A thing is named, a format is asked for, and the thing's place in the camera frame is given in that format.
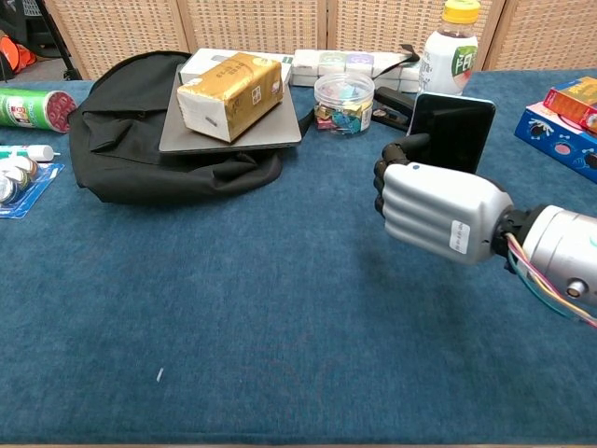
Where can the black backpack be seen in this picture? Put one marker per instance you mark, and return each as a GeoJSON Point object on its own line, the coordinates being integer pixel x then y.
{"type": "Point", "coordinates": [121, 140]}

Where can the grey laptop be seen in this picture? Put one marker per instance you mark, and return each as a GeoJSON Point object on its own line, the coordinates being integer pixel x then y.
{"type": "Point", "coordinates": [280, 130]}

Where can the black tripod stand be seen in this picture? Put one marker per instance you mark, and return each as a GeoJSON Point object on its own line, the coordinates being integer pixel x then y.
{"type": "Point", "coordinates": [57, 37]}

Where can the pale plain card box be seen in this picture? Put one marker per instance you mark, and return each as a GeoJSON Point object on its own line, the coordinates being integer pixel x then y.
{"type": "Point", "coordinates": [387, 60]}
{"type": "Point", "coordinates": [305, 60]}

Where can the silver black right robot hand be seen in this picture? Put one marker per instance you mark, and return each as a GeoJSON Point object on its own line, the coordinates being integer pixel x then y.
{"type": "Point", "coordinates": [443, 210]}

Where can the orange red small box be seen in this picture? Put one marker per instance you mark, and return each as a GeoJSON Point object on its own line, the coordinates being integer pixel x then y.
{"type": "Point", "coordinates": [578, 100]}

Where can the wicker folding screen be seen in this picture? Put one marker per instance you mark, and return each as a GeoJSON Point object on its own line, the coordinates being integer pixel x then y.
{"type": "Point", "coordinates": [256, 23]}

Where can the clear jar of binder clips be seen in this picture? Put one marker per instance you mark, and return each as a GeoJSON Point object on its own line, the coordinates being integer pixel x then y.
{"type": "Point", "coordinates": [342, 100]}

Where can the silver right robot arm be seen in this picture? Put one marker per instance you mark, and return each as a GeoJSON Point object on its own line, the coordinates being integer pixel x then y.
{"type": "Point", "coordinates": [559, 242]}

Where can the black stapler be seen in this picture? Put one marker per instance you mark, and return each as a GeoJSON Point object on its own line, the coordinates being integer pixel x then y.
{"type": "Point", "coordinates": [392, 100]}

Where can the gold tissue pack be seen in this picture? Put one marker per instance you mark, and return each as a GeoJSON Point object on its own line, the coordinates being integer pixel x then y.
{"type": "Point", "coordinates": [228, 93]}

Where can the card box purple print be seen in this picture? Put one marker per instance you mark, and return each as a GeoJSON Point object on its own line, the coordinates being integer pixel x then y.
{"type": "Point", "coordinates": [359, 62]}

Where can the orange object on floor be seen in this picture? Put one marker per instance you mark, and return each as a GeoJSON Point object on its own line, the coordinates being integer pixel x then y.
{"type": "Point", "coordinates": [18, 56]}

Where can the green chips can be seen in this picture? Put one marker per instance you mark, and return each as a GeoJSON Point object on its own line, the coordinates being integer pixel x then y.
{"type": "Point", "coordinates": [32, 109]}

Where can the white glue stick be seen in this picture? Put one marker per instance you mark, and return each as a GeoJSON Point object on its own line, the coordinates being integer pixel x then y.
{"type": "Point", "coordinates": [28, 151]}

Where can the white bottle yellow cap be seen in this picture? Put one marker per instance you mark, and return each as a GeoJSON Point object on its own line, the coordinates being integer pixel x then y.
{"type": "Point", "coordinates": [448, 60]}

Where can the card box green print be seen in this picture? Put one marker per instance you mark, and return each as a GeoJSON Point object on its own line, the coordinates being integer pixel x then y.
{"type": "Point", "coordinates": [332, 61]}

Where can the white usb hub box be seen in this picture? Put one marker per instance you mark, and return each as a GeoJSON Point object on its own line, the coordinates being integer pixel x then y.
{"type": "Point", "coordinates": [200, 58]}

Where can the blue tablecloth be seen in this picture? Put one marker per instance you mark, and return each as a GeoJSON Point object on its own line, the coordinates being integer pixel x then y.
{"type": "Point", "coordinates": [233, 303]}

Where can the black smartphone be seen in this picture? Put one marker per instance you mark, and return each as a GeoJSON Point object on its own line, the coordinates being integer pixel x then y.
{"type": "Point", "coordinates": [457, 130]}

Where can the blue box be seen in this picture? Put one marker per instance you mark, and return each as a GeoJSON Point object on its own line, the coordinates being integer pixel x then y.
{"type": "Point", "coordinates": [555, 140]}

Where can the small white paper scrap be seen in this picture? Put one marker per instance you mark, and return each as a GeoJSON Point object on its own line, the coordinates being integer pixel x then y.
{"type": "Point", "coordinates": [159, 374]}

